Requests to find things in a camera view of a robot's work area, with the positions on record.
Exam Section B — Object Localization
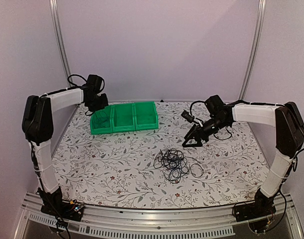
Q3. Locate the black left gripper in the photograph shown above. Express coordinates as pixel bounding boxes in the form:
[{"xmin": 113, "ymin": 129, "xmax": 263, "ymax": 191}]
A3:
[{"xmin": 88, "ymin": 93, "xmax": 109, "ymax": 112}]

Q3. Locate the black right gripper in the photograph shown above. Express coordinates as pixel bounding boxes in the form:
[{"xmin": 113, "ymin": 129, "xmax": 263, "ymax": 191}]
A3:
[{"xmin": 182, "ymin": 116, "xmax": 230, "ymax": 148}]

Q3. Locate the thin dark cable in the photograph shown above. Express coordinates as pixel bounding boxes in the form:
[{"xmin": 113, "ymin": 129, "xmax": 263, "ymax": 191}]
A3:
[{"xmin": 93, "ymin": 111, "xmax": 112, "ymax": 130}]

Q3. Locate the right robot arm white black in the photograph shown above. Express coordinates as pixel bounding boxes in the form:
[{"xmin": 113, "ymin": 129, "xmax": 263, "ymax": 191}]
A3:
[{"xmin": 181, "ymin": 95, "xmax": 304, "ymax": 217}]

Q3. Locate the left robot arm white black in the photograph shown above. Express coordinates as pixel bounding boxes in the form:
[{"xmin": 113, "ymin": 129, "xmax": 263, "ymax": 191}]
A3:
[{"xmin": 22, "ymin": 74, "xmax": 108, "ymax": 195}]

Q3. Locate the green three-compartment plastic bin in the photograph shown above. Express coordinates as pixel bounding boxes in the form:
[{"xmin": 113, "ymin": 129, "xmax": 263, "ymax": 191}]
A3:
[{"xmin": 90, "ymin": 102, "xmax": 158, "ymax": 135}]

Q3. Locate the floral patterned table mat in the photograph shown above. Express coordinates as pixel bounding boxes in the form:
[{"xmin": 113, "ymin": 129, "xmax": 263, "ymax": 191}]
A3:
[{"xmin": 52, "ymin": 102, "xmax": 269, "ymax": 209}]

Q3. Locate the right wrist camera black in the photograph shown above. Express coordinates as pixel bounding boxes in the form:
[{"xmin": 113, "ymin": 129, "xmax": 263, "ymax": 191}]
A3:
[{"xmin": 181, "ymin": 110, "xmax": 195, "ymax": 123}]

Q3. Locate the tangled black cable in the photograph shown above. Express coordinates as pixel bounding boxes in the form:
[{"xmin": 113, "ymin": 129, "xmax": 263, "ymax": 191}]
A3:
[{"xmin": 153, "ymin": 148, "xmax": 204, "ymax": 184}]

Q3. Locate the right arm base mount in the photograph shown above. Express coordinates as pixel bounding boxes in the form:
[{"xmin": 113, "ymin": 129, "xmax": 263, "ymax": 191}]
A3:
[{"xmin": 232, "ymin": 189, "xmax": 276, "ymax": 234}]

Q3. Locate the left aluminium frame post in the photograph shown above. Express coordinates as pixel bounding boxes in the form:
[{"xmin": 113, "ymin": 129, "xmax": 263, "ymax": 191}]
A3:
[{"xmin": 49, "ymin": 0, "xmax": 71, "ymax": 78}]

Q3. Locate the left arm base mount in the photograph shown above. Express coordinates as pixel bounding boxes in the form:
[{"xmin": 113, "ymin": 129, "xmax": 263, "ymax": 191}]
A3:
[{"xmin": 37, "ymin": 187, "xmax": 84, "ymax": 222}]

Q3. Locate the front aluminium rail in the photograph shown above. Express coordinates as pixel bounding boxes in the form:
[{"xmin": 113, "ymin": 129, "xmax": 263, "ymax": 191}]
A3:
[{"xmin": 14, "ymin": 193, "xmax": 304, "ymax": 239}]

